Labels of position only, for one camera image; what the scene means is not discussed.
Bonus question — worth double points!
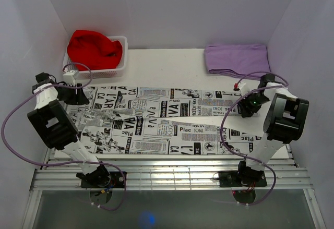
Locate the folded purple trousers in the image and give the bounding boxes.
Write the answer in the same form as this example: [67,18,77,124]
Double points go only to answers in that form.
[204,44,271,79]

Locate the white plastic basket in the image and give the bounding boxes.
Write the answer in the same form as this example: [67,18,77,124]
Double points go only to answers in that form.
[63,36,128,80]

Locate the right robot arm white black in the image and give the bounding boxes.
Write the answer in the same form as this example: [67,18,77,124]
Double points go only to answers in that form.
[235,74,309,186]

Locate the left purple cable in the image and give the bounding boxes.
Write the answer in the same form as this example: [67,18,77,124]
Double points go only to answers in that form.
[1,63,127,211]

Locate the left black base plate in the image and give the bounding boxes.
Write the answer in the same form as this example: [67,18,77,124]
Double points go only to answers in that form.
[79,171,127,189]

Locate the aluminium rail frame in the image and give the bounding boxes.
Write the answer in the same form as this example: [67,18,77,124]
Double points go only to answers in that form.
[31,148,313,191]

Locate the newspaper print trousers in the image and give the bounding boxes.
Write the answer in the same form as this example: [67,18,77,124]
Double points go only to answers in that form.
[66,86,260,155]

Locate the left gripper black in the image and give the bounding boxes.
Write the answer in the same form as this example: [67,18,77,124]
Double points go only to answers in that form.
[57,82,90,105]

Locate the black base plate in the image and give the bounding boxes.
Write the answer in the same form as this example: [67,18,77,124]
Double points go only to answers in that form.
[79,171,127,189]
[218,171,267,188]

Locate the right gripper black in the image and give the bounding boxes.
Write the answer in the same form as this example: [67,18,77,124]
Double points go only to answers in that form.
[236,90,270,118]

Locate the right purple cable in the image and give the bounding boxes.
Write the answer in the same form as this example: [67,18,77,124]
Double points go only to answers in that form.
[211,71,290,207]

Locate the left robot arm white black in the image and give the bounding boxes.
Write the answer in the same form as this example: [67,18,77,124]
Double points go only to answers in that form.
[27,73,111,187]

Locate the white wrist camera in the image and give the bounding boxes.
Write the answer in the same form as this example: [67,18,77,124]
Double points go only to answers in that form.
[233,82,249,96]
[63,70,79,87]

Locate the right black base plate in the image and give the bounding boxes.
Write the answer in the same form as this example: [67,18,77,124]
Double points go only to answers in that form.
[218,171,267,188]

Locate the purple cable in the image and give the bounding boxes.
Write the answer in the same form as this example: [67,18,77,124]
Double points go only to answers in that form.
[211,71,290,207]
[1,63,127,211]

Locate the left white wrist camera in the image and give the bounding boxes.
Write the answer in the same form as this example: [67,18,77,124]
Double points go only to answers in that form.
[63,70,79,87]

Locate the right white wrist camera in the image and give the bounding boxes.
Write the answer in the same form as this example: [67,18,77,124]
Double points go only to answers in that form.
[233,82,249,96]

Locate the red trousers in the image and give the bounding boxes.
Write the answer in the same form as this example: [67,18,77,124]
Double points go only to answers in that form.
[67,30,123,71]

